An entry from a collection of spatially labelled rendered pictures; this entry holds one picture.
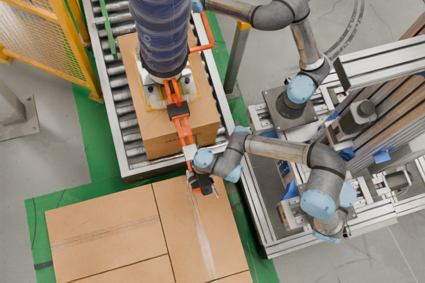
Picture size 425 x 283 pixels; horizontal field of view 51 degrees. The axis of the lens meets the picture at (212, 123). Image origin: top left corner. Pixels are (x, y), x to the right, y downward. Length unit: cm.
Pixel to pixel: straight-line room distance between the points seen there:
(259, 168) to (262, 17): 141
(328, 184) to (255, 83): 199
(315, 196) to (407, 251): 198
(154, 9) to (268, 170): 168
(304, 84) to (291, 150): 50
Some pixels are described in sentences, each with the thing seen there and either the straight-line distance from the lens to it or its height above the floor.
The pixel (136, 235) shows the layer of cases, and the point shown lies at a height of 54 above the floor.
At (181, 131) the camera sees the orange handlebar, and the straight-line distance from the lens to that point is 209.
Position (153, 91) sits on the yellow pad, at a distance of 229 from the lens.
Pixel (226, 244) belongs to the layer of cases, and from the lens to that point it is 256.
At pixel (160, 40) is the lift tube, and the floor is 149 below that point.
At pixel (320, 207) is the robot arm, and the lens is 152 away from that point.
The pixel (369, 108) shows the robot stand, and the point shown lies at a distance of 176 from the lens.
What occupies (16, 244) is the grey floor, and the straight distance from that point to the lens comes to 327.
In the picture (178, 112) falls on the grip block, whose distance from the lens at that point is 212.
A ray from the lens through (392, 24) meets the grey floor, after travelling 401.
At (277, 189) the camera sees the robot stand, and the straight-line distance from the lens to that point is 299.
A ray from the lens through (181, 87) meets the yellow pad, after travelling 230.
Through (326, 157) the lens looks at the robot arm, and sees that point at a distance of 157.
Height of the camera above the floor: 308
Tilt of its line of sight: 71 degrees down
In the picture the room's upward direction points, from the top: 12 degrees clockwise
